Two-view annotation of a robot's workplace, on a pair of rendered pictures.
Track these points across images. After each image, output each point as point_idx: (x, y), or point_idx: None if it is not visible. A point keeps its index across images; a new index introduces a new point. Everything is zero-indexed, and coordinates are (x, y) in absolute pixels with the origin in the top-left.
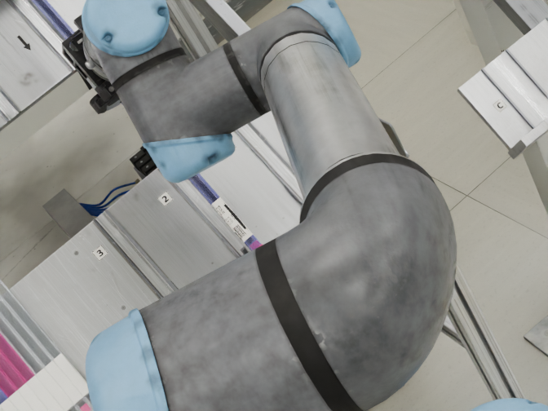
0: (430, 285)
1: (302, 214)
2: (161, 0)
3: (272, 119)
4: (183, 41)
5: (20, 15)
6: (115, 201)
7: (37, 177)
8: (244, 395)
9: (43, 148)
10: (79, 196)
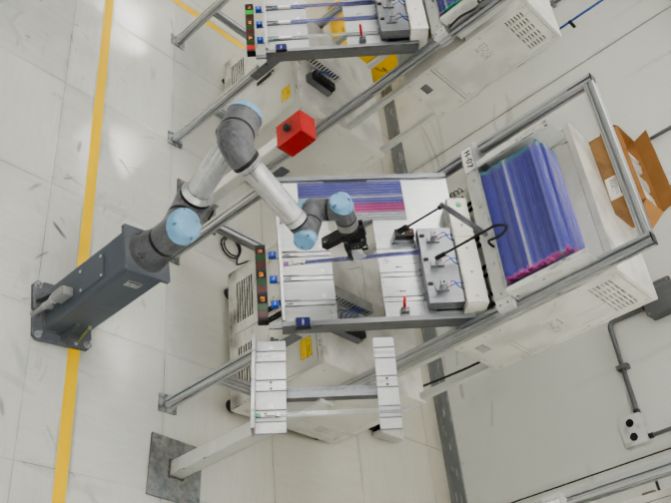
0: (226, 140)
1: (256, 151)
2: (336, 207)
3: (323, 310)
4: None
5: (408, 270)
6: None
7: None
8: (233, 111)
9: (404, 341)
10: None
